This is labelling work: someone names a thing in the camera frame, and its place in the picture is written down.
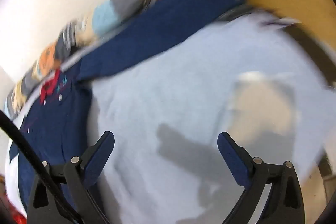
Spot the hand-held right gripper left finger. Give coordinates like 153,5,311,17
27,131,115,224

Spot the black cable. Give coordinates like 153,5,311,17
0,110,84,224

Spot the navy blue jacket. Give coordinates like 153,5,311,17
9,0,253,214

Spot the rolled patchwork quilt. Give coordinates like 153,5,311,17
4,0,168,119

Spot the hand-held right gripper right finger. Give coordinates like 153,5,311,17
217,132,305,224

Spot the light blue cloud bed sheet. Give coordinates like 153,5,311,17
5,11,334,224

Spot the red plastic container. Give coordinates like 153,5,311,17
0,174,28,224

